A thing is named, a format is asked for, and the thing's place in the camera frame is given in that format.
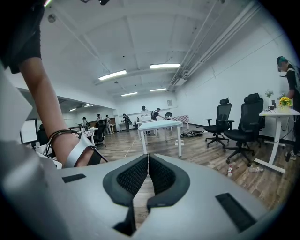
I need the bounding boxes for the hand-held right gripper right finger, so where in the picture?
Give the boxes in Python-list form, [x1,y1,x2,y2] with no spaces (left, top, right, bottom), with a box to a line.
[146,153,191,211]

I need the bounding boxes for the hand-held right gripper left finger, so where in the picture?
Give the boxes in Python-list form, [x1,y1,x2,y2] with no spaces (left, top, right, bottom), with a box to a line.
[102,154,150,236]

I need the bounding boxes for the person's right forearm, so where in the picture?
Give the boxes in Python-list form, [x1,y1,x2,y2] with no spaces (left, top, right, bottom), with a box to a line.
[18,55,79,145]

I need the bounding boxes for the person's right hand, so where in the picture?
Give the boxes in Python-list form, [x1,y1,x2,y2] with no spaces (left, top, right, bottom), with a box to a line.
[52,134,94,168]

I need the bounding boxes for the white rectangular table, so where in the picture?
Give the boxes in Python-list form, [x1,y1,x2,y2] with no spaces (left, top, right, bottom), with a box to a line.
[137,120,184,158]

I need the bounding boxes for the checkered tablecloth table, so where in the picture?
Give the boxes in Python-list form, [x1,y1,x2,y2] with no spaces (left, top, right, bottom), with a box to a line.
[167,114,189,130]
[79,129,96,146]

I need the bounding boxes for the black mesh office chair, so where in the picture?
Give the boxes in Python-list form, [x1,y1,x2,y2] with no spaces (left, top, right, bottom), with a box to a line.
[223,92,266,167]
[202,97,235,153]

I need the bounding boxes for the computer monitor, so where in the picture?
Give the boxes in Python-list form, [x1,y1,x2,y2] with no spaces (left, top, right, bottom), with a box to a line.
[19,118,38,145]

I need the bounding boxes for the white standing desk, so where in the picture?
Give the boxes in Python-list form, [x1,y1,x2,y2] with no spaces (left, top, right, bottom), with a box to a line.
[254,108,300,174]

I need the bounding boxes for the small green plant in vase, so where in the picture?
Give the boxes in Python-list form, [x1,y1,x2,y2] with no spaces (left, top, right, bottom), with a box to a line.
[264,89,275,106]

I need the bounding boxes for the sunflower bouquet in vase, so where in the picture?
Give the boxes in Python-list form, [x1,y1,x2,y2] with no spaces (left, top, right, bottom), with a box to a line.
[277,96,294,112]

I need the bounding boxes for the white ceiling pipes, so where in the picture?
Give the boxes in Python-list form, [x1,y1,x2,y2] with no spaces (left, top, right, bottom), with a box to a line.
[168,0,261,85]

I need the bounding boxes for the person's black shirt sleeve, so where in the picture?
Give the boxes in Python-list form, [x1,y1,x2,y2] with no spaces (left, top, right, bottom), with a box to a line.
[0,0,45,75]

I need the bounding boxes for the pile of cables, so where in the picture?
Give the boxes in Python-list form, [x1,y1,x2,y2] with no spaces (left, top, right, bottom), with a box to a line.
[180,129,205,139]

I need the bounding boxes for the black cord bracelet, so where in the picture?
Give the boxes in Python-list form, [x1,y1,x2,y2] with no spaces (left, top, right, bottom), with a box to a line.
[48,129,79,147]

